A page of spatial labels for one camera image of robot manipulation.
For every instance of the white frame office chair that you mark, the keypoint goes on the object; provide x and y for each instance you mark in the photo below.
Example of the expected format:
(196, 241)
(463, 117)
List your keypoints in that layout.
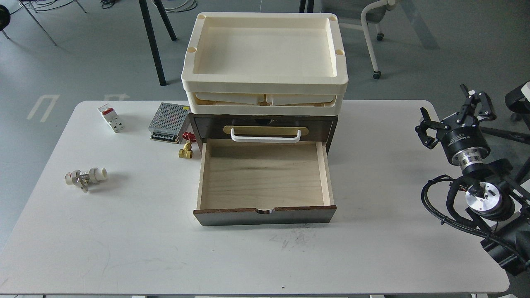
(357, 14)

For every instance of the white circuit breaker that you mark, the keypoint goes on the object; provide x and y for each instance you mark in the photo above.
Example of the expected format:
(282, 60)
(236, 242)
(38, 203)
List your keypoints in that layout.
(111, 117)

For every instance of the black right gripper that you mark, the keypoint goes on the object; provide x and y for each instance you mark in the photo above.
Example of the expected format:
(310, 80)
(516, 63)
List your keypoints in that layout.
(461, 138)

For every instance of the brass valve red handle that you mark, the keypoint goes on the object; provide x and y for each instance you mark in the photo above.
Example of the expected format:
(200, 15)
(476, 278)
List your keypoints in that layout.
(187, 152)

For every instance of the grey metal chair legs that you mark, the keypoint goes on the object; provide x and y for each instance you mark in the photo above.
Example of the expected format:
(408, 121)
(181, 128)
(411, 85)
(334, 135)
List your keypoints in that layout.
(6, 16)

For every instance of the open wooden drawer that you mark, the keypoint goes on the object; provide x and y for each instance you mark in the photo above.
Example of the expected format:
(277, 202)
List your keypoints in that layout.
(259, 183)

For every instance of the cream plastic stacked tray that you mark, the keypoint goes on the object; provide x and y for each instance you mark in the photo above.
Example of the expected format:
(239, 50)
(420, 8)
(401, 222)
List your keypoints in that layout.
(265, 64)

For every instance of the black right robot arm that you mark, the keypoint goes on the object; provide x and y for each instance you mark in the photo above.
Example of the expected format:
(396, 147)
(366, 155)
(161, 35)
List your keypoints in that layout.
(485, 201)

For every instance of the white plastic pipe valve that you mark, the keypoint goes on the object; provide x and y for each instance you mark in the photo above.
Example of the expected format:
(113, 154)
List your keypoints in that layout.
(82, 179)

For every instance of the metal mesh power supply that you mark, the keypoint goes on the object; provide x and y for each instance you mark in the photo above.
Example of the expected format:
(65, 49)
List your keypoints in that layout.
(169, 123)

